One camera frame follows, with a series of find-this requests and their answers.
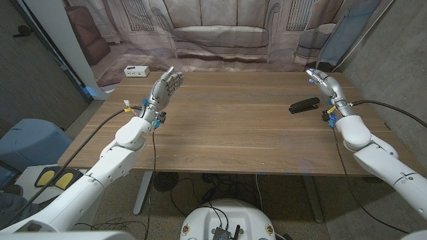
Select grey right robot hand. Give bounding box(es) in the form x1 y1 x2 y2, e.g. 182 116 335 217
305 68 355 119

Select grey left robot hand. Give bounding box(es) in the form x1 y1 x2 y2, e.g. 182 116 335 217
141 65 185 123

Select black stapler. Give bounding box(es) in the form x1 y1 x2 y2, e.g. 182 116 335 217
288 97 321 115

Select white power box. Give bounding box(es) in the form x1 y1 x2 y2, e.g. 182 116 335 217
123 65 151 78

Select printed living room backdrop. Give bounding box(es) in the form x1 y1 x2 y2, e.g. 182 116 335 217
23 0 394 100

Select round black floor fan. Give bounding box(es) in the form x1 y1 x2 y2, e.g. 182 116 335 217
153 171 179 193

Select white table leg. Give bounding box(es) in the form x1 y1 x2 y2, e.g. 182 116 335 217
132 171 154 216
302 175 325 223

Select blue-grey upholstered seat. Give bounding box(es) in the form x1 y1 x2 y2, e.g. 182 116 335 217
0 118 73 173

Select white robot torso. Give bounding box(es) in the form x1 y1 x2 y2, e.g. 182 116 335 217
179 199 277 240

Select black yellow foot pedal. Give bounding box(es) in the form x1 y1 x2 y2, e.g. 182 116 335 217
34 167 84 191

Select black electronics module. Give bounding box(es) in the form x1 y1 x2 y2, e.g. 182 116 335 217
211 225 242 240

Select white floor platform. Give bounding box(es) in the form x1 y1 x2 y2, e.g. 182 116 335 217
15 164 101 231

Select person in blue jeans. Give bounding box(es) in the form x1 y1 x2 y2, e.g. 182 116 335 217
0 185 41 231

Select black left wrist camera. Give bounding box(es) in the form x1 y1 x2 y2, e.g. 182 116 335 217
153 111 167 129

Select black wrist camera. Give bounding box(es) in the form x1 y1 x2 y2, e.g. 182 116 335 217
321 109 337 129
153 111 167 129

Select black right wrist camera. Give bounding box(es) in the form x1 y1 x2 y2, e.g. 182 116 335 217
321 109 337 129

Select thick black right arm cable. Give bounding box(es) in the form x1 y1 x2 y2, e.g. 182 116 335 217
348 99 427 129

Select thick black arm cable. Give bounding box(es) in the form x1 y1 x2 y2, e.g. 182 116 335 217
348 99 427 129
6 105 143 228

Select thin black left wrist cable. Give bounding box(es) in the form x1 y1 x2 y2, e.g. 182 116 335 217
143 130 156 240

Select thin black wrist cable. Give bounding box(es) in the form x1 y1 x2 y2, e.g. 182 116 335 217
143 130 156 240
332 127 410 235

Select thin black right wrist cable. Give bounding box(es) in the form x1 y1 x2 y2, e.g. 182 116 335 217
332 127 410 235

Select tangled black floor cables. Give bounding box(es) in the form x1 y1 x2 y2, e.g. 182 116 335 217
169 173 261 218

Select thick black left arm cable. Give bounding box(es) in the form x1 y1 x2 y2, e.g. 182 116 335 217
6 105 143 228

